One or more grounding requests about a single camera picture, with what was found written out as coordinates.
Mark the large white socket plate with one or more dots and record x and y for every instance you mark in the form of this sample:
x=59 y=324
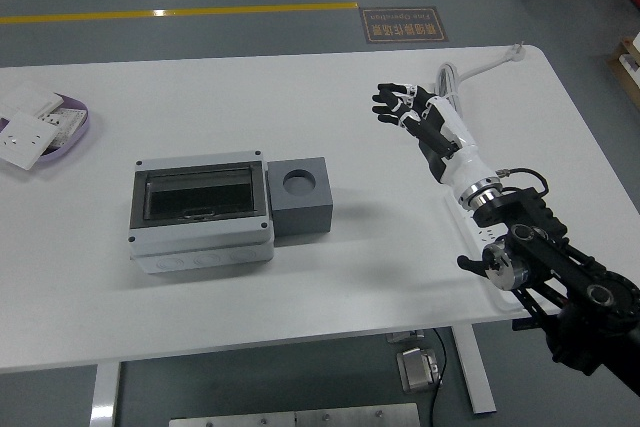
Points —
x=25 y=139

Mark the white table leg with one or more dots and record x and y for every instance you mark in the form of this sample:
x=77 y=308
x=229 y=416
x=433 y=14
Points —
x=105 y=397
x=475 y=377

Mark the white multi-hole socket plate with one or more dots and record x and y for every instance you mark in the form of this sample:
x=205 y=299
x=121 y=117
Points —
x=67 y=122

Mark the white switch plate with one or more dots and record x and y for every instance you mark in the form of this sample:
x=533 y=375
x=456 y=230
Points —
x=27 y=97

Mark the grey enclosure box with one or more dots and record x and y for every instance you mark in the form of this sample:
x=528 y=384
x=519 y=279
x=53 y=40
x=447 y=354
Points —
x=200 y=252

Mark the metal base plate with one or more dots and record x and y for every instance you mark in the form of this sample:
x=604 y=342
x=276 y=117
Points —
x=295 y=416

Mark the white power strip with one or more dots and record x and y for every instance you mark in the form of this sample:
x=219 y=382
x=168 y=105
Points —
x=470 y=227

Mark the grey cube with round hole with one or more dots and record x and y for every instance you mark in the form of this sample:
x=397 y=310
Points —
x=300 y=217

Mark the brown floor sign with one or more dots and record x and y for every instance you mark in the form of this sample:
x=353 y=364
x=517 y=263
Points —
x=404 y=24

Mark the grey table bracket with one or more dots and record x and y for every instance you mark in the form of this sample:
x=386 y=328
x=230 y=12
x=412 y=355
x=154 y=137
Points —
x=406 y=335

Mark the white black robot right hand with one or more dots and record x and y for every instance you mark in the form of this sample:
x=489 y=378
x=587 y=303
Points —
x=462 y=157

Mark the silver floor socket box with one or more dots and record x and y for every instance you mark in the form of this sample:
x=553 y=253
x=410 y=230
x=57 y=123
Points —
x=417 y=369

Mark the black table control panel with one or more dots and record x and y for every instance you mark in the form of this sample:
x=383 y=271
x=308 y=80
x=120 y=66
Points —
x=521 y=323

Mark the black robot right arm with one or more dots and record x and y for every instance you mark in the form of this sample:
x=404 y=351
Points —
x=550 y=247

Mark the purple tray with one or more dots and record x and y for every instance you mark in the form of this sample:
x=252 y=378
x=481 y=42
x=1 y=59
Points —
x=75 y=139

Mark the wooden crate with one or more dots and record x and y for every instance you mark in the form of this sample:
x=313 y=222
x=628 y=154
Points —
x=627 y=72

